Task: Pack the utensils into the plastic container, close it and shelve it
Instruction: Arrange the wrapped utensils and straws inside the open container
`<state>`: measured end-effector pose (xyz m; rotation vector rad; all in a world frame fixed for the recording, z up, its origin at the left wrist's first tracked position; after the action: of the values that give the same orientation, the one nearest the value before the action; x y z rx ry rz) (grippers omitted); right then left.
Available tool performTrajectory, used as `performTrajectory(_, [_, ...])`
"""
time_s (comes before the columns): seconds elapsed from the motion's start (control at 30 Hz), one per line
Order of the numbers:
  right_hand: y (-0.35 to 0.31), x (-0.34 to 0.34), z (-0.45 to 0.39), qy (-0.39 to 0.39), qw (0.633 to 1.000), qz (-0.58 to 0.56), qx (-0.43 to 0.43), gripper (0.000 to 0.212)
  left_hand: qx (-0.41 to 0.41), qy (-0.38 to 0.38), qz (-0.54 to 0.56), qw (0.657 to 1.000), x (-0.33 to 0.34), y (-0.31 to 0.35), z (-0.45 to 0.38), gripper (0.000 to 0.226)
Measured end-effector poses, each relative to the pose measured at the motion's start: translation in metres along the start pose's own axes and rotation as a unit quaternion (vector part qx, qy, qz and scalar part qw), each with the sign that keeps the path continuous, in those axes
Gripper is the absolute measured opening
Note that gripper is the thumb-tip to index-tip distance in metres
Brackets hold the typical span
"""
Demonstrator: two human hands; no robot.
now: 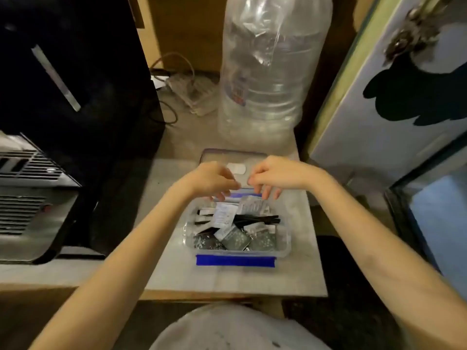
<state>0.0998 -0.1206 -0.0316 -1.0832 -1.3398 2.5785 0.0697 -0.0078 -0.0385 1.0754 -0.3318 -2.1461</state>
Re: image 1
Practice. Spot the clear plastic container with blue clips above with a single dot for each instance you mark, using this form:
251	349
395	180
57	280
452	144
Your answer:
233	260

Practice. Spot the person's left hand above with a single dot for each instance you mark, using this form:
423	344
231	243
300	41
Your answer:
208	180

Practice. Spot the person's right hand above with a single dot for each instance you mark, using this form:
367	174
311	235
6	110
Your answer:
284	174

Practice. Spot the large clear water bottle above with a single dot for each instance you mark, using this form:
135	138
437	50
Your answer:
270	87

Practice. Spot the white cabinet with black print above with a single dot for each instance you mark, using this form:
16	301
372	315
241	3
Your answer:
365	134

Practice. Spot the white speckled garment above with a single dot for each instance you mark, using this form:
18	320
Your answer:
233	331

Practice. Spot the clear plastic lid blue rim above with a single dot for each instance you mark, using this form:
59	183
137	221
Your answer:
219	156

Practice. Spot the black glossy appliance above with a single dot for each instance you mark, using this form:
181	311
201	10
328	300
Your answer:
91	123

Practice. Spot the person's right forearm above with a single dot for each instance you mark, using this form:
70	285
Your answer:
383	258

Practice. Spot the bundle of black sticks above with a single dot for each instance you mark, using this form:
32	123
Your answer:
255	219

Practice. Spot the silver vented appliance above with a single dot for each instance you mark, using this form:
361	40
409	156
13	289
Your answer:
33	215

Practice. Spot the white power strip with cable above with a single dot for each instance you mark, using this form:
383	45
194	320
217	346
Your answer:
193	94

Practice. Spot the person's left forearm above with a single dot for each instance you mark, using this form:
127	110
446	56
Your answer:
127	269

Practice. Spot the metal latch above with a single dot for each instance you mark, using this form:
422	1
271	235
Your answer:
408	36

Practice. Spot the dark framed glass tank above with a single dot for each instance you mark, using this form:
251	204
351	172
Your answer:
397	211

